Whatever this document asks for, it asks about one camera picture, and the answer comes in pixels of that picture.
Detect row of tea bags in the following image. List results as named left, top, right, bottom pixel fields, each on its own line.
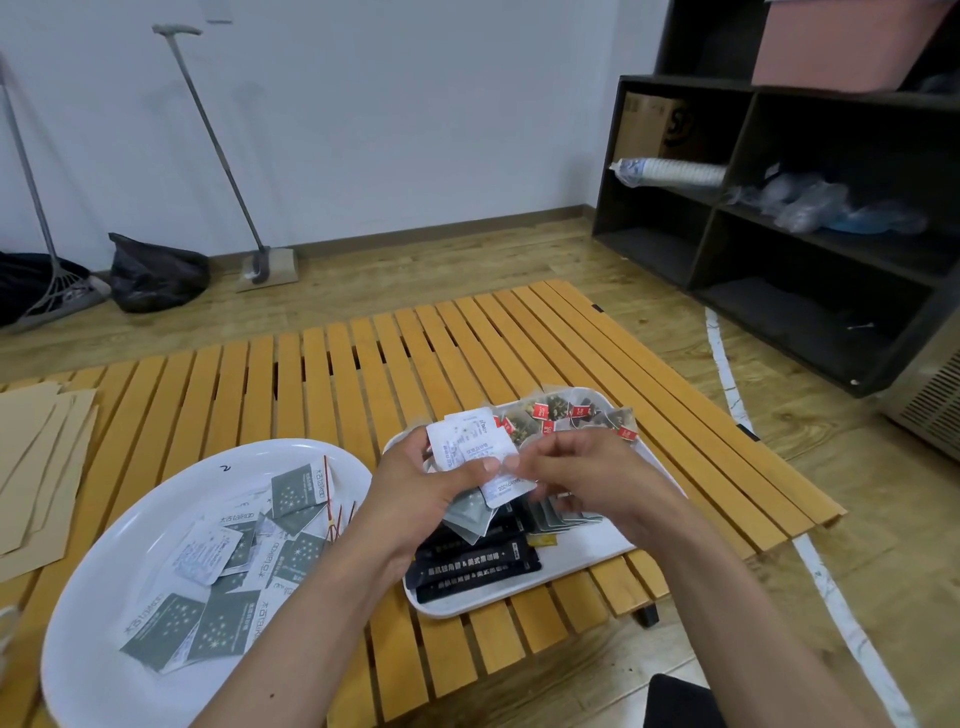
left=491, top=388, right=640, bottom=451

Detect person's black trousers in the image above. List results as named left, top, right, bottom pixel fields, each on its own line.
left=643, top=673, right=729, bottom=728

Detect person's right hand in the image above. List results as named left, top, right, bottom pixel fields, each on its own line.
left=512, top=427, right=693, bottom=554

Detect long-handled beige dustpan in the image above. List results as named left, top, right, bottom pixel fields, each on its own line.
left=152, top=23, right=300, bottom=294

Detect white green sachets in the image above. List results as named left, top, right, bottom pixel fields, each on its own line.
left=119, top=461, right=331, bottom=674

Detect person's right forearm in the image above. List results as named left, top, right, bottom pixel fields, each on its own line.
left=637, top=517, right=875, bottom=728

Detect pink storage bin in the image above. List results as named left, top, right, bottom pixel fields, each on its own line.
left=752, top=0, right=958, bottom=95

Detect large black bag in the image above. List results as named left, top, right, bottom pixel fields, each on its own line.
left=0, top=251, right=91, bottom=328

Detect white floor tape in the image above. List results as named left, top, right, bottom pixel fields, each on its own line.
left=704, top=307, right=920, bottom=728

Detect white plastic tray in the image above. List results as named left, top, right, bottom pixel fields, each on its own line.
left=382, top=386, right=688, bottom=620

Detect black stick sachets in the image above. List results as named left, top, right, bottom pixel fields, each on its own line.
left=404, top=502, right=543, bottom=605

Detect sleeve of white paper cups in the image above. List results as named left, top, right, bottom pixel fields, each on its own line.
left=608, top=157, right=729, bottom=189

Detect person's left forearm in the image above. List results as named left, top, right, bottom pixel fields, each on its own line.
left=191, top=539, right=399, bottom=728

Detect stack of brown envelopes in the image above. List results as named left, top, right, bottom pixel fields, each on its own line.
left=0, top=382, right=99, bottom=585

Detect grey long-handled broom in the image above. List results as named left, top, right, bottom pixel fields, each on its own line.
left=0, top=52, right=112, bottom=335

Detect brown cardboard box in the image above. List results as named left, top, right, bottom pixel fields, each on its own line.
left=613, top=92, right=691, bottom=163

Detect small black garbage bag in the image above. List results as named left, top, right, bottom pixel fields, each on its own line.
left=108, top=232, right=211, bottom=315

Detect bunch of tan rubber bands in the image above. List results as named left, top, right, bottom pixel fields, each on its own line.
left=322, top=455, right=358, bottom=545

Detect black shelf unit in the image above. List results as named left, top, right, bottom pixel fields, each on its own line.
left=592, top=0, right=960, bottom=399

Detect white round bowl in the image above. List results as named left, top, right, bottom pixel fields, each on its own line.
left=41, top=438, right=374, bottom=728

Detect person's left hand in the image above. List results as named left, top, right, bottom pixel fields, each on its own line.
left=358, top=425, right=502, bottom=580

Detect grey white square sachets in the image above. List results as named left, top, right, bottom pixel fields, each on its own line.
left=524, top=494, right=605, bottom=535

